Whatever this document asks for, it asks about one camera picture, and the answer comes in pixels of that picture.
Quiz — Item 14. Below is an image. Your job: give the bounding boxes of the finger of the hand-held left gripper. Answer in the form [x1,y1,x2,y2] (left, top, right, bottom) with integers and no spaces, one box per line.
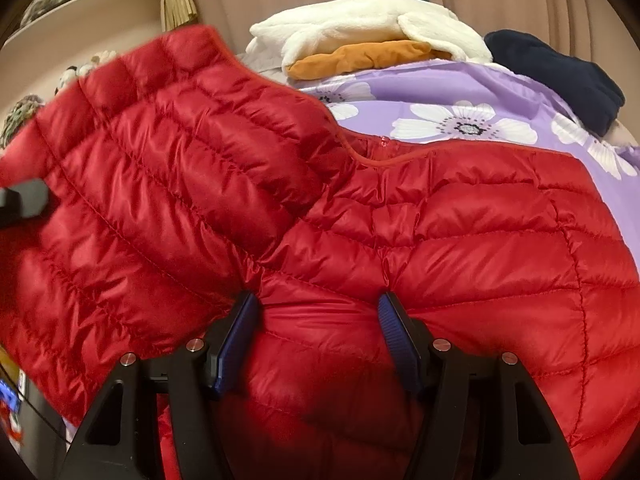
[0,178,51,222]

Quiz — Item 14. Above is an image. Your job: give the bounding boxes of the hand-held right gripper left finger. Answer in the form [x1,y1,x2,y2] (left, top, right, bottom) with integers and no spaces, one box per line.
[57,290,261,480]

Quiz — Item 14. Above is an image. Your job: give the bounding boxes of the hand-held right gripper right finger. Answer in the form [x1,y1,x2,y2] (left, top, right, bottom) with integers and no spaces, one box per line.
[377,291,583,480]

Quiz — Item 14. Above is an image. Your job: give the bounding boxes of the red down jacket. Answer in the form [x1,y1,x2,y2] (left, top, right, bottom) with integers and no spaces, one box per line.
[0,24,640,480]

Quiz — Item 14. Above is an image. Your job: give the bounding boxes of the plush toys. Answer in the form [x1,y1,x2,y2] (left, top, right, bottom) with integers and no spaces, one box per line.
[0,49,121,148]

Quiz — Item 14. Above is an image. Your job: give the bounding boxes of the dark device with blue lights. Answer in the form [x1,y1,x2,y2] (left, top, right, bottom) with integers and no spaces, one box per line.
[0,347,68,480]

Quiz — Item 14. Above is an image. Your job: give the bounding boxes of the purple floral blanket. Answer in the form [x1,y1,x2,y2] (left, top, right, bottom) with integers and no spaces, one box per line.
[297,57,640,181]

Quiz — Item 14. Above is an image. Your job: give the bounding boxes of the hanging tan cloth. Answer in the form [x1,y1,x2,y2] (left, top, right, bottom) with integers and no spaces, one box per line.
[160,0,199,31]

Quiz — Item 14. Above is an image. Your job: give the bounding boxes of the orange garment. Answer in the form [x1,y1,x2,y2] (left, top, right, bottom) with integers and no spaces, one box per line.
[287,40,433,81]

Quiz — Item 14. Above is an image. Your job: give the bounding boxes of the navy garment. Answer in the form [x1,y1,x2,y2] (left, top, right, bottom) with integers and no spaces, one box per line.
[484,30,626,136]

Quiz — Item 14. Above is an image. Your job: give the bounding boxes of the white fleece garment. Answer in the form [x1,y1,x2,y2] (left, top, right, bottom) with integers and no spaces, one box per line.
[245,0,493,78]

